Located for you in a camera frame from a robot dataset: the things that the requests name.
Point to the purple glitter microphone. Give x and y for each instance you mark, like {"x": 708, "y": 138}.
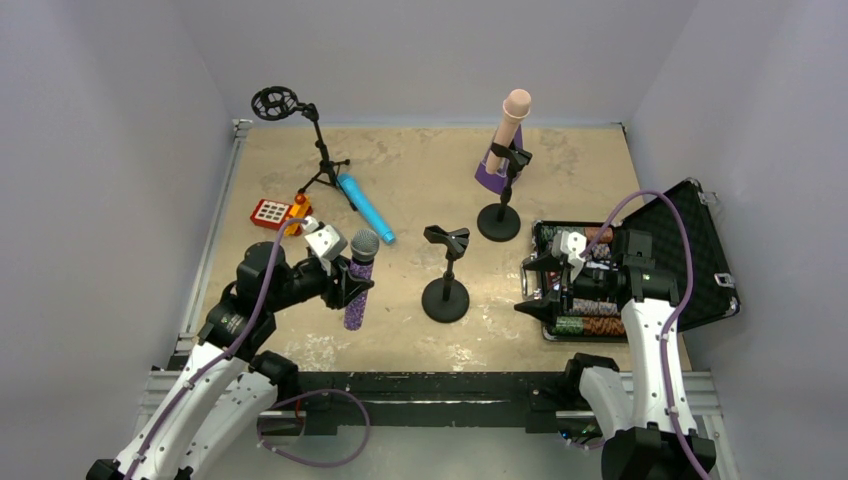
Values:
{"x": 364, "y": 248}

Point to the black round-base stand front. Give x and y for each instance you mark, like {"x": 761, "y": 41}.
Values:
{"x": 500, "y": 222}

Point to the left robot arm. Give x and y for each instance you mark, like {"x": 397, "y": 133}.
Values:
{"x": 228, "y": 378}

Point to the black round-base stand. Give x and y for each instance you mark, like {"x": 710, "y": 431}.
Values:
{"x": 500, "y": 222}
{"x": 445, "y": 299}

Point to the purple metronome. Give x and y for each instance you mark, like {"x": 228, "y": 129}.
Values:
{"x": 496, "y": 182}

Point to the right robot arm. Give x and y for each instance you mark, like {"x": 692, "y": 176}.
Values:
{"x": 648, "y": 432}

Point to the black tripod mic stand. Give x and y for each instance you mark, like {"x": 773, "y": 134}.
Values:
{"x": 276, "y": 103}

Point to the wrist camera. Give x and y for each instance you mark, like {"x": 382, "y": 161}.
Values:
{"x": 325, "y": 241}
{"x": 568, "y": 248}

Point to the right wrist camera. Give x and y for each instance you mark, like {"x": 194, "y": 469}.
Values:
{"x": 568, "y": 248}

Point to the blue plastic microphone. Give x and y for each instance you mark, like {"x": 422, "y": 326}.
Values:
{"x": 360, "y": 201}

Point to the red yellow toy block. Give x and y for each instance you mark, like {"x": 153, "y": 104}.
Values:
{"x": 271, "y": 214}

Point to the green poker chip roll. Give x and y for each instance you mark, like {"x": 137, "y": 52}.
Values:
{"x": 568, "y": 326}

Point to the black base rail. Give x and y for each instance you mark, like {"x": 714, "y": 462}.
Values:
{"x": 536, "y": 402}

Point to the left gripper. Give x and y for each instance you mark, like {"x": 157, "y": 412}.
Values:
{"x": 340, "y": 283}

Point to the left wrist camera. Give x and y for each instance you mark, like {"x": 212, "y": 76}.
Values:
{"x": 325, "y": 241}

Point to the pink plastic microphone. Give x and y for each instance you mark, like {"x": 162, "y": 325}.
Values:
{"x": 515, "y": 108}

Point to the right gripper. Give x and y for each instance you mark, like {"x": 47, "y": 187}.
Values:
{"x": 565, "y": 283}

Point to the red poker chip roll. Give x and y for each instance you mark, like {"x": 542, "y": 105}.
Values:
{"x": 603, "y": 327}

